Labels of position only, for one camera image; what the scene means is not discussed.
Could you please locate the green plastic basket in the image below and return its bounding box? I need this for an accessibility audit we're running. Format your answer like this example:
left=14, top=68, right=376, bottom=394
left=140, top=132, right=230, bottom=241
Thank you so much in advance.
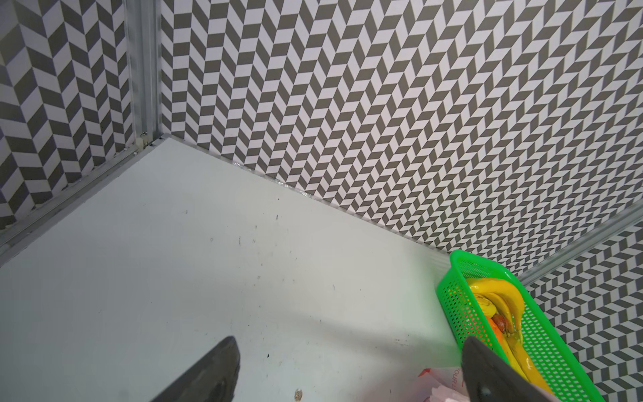
left=436, top=251, right=603, bottom=401

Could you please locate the orange fake fruit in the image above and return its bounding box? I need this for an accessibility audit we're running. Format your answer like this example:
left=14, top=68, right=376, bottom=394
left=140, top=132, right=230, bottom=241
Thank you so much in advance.
left=487, top=317, right=504, bottom=344

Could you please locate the yellow fake banana bunch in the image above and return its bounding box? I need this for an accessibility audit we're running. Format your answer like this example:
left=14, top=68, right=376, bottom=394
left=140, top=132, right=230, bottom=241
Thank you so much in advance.
left=467, top=278, right=554, bottom=394

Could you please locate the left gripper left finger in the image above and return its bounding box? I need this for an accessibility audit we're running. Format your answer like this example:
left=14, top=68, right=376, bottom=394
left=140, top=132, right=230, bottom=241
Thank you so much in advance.
left=152, top=336, right=240, bottom=402

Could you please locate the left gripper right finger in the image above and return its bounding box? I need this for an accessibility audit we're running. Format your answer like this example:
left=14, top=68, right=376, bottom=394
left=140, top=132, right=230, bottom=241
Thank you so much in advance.
left=461, top=337, right=558, bottom=402

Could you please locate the pink plastic bag fruit print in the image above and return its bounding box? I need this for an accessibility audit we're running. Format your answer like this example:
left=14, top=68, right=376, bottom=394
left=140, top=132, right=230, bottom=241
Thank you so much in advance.
left=401, top=367, right=470, bottom=402

